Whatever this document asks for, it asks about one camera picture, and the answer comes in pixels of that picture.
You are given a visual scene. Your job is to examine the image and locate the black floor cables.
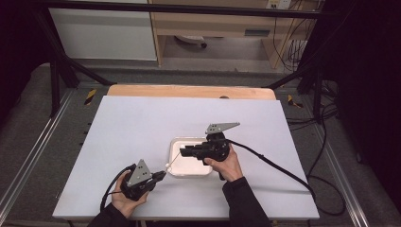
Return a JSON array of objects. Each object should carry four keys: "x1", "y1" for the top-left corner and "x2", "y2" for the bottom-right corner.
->
[{"x1": 285, "y1": 79, "x2": 340, "y2": 132}]

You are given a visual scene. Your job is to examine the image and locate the light wooden desk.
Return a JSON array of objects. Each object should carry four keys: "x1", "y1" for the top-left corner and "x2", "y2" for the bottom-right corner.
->
[{"x1": 148, "y1": 0, "x2": 326, "y2": 69}]

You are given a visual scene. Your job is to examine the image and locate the person's left hand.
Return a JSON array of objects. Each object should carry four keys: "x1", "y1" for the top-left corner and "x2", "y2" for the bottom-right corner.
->
[{"x1": 110, "y1": 181, "x2": 150, "y2": 219}]

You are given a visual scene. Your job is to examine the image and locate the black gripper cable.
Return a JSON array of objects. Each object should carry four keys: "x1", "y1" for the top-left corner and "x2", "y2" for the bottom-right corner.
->
[
  {"x1": 99, "y1": 163, "x2": 137, "y2": 213},
  {"x1": 226, "y1": 137, "x2": 347, "y2": 218}
]

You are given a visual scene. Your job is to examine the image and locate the wooden table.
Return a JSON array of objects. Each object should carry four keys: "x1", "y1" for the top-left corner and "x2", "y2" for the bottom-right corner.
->
[{"x1": 106, "y1": 83, "x2": 277, "y2": 101}]

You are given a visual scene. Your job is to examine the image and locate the aluminium rail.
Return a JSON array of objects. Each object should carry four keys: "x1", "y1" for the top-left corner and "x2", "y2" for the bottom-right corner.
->
[
  {"x1": 0, "y1": 89, "x2": 76, "y2": 216},
  {"x1": 309, "y1": 125, "x2": 371, "y2": 227}
]

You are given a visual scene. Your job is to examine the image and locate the white board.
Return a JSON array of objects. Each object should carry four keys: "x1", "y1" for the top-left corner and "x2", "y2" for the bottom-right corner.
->
[{"x1": 51, "y1": 95, "x2": 321, "y2": 221}]

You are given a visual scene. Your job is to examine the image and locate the thin wooden skewer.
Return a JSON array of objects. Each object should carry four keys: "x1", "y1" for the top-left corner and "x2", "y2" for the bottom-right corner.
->
[{"x1": 166, "y1": 152, "x2": 182, "y2": 168}]

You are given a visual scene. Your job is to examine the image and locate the white cabinet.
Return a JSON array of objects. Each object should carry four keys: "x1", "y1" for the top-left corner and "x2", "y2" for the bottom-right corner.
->
[{"x1": 46, "y1": 7, "x2": 158, "y2": 61}]

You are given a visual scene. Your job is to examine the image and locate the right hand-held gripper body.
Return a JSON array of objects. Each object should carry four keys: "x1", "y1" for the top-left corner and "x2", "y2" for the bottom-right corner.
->
[{"x1": 192, "y1": 121, "x2": 241, "y2": 166}]

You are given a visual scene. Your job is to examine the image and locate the yellow and black tape strip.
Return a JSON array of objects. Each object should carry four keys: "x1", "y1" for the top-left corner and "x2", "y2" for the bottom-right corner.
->
[
  {"x1": 287, "y1": 94, "x2": 305, "y2": 109},
  {"x1": 83, "y1": 88, "x2": 98, "y2": 107}
]

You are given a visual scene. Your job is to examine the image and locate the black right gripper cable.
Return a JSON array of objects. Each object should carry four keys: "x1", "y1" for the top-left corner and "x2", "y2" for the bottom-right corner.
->
[{"x1": 226, "y1": 137, "x2": 347, "y2": 218}]

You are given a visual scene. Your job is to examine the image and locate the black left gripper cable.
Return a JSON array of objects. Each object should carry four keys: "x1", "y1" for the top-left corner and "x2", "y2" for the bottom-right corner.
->
[{"x1": 99, "y1": 163, "x2": 137, "y2": 213}]

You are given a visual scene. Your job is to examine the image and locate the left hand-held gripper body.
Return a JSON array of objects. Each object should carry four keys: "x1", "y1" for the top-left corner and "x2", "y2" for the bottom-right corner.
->
[{"x1": 119, "y1": 158, "x2": 159, "y2": 202}]

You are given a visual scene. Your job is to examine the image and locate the white power strip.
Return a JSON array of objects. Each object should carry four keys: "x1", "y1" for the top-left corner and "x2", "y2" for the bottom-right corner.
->
[{"x1": 266, "y1": 0, "x2": 293, "y2": 10}]

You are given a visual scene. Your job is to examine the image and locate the person's right hand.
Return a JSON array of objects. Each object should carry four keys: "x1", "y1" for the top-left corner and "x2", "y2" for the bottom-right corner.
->
[{"x1": 202, "y1": 144, "x2": 245, "y2": 183}]

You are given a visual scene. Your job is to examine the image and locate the black metal frame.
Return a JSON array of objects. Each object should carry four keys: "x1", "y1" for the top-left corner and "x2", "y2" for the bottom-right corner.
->
[{"x1": 31, "y1": 0, "x2": 336, "y2": 119}]

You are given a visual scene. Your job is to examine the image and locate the office chair base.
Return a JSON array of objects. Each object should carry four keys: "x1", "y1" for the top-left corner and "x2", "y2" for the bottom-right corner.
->
[{"x1": 174, "y1": 34, "x2": 209, "y2": 49}]

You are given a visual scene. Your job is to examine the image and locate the hanging black cables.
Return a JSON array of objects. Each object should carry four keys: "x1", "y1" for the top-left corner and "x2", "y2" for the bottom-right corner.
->
[{"x1": 271, "y1": 0, "x2": 318, "y2": 73}]

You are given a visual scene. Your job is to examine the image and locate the white square tray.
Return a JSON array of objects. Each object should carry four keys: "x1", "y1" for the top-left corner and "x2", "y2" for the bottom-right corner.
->
[{"x1": 167, "y1": 135, "x2": 214, "y2": 179}]

